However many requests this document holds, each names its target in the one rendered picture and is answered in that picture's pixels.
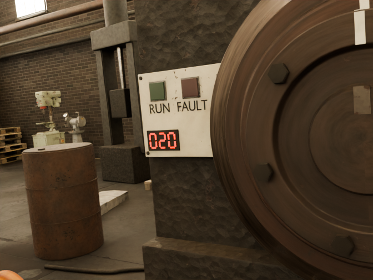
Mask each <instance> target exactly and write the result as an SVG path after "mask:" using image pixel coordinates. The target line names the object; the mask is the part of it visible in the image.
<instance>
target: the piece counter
mask: <svg viewBox="0 0 373 280"><path fill-rule="evenodd" d="M154 134H155V133H151V134H150V135H154ZM159 134H164V133H159ZM169 134H174V133H173V132H169ZM150 135H149V140H151V137H150ZM165 139H166V137H165V134H164V140H160V142H165ZM174 139H175V134H174ZM155 140H157V137H156V134H155ZM160 142H159V146H160ZM155 145H156V147H157V142H155ZM168 145H169V147H170V141H168ZM174 146H175V147H176V141H174ZM150 147H152V143H151V142H150ZM156 147H152V149H155V148H156ZM160 147H161V146H160ZM175 147H170V148H175ZM161 148H165V147H161Z"/></svg>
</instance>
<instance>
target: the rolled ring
mask: <svg viewBox="0 0 373 280"><path fill-rule="evenodd" d="M0 280H24V279H23V278H22V277H21V276H19V275H18V274H16V273H15V272H12V271H8V270H3V271H0Z"/></svg>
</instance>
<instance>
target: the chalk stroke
mask: <svg viewBox="0 0 373 280"><path fill-rule="evenodd" d="M368 8H369V0H360V9H358V10H361V9H368ZM355 11H357V10H355ZM354 21H355V45H357V44H365V43H366V38H365V11H359V12H354Z"/></svg>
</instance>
